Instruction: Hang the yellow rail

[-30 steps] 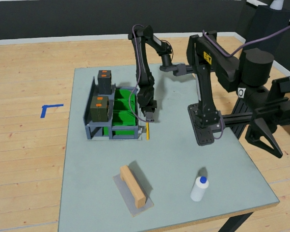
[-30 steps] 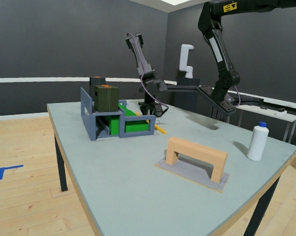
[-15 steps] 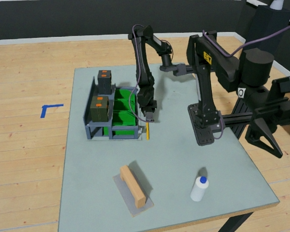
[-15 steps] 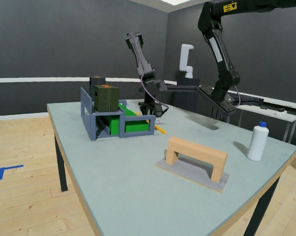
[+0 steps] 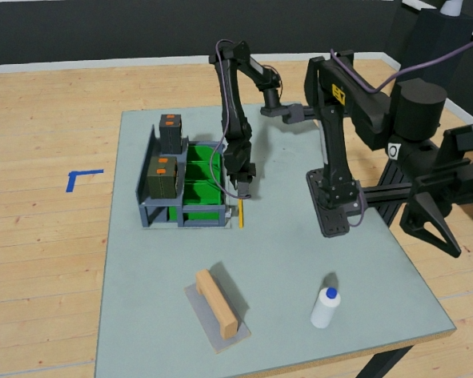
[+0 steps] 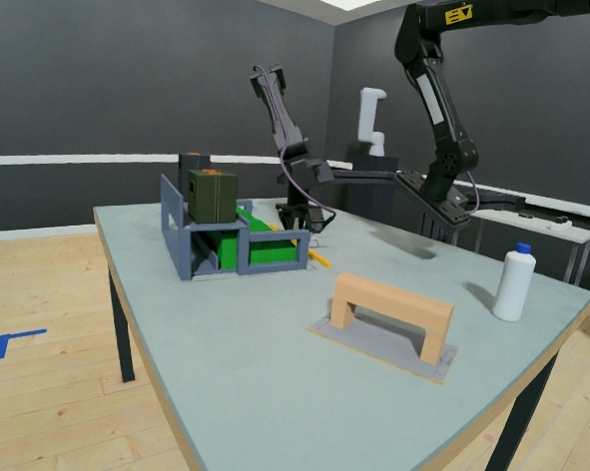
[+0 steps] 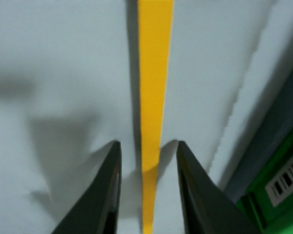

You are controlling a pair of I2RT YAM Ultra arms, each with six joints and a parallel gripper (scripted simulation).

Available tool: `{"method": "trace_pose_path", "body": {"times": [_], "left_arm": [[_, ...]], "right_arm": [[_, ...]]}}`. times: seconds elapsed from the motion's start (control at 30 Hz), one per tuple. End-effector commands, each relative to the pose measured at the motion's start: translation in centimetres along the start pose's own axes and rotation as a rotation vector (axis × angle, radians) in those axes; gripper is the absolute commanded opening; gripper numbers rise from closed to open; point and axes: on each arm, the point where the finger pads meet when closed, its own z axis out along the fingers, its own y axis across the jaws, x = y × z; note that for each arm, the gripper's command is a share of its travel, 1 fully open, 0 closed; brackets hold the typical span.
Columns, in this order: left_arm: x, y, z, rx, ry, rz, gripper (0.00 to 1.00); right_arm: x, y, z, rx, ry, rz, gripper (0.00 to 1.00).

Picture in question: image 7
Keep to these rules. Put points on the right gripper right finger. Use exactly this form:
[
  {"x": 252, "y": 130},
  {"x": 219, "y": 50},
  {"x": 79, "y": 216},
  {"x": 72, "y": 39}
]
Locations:
[{"x": 219, "y": 215}]

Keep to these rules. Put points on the green open bin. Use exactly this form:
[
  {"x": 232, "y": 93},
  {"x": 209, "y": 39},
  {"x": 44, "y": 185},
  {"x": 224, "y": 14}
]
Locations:
[
  {"x": 270, "y": 193},
  {"x": 244, "y": 206}
]

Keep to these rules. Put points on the yellow bar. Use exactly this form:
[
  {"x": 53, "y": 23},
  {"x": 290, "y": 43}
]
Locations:
[{"x": 154, "y": 25}]

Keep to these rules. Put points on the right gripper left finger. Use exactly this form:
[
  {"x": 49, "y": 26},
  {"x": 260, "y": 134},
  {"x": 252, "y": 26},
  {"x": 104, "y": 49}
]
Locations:
[{"x": 88, "y": 215}]

